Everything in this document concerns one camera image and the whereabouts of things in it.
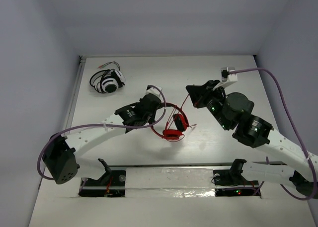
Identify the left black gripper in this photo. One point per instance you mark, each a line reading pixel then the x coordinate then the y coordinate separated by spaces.
pixel 151 104

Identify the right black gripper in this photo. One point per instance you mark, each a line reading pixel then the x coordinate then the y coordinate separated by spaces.
pixel 200 93

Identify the red headphones with cable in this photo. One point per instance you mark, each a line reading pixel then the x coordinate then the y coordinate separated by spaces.
pixel 176 124

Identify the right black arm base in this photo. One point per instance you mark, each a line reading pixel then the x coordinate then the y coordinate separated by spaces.
pixel 230 182

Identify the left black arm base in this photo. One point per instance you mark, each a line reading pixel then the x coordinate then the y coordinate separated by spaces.
pixel 111 184

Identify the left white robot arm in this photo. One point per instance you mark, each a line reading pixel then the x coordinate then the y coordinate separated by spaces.
pixel 62 152

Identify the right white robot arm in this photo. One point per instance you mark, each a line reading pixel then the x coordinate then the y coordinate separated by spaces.
pixel 233 111

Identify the white black headphones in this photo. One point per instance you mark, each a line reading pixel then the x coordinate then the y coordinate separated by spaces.
pixel 108 79

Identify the white foil-taped panel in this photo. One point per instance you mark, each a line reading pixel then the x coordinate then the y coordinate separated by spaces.
pixel 166 182

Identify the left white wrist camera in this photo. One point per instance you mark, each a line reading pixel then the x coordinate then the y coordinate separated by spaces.
pixel 154 89

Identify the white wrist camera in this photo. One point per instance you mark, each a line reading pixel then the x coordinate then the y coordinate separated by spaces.
pixel 154 89
pixel 228 77

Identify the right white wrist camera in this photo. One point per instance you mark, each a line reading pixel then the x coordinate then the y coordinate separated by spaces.
pixel 228 77

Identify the aluminium side rail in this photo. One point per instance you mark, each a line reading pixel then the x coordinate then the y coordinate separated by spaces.
pixel 74 94

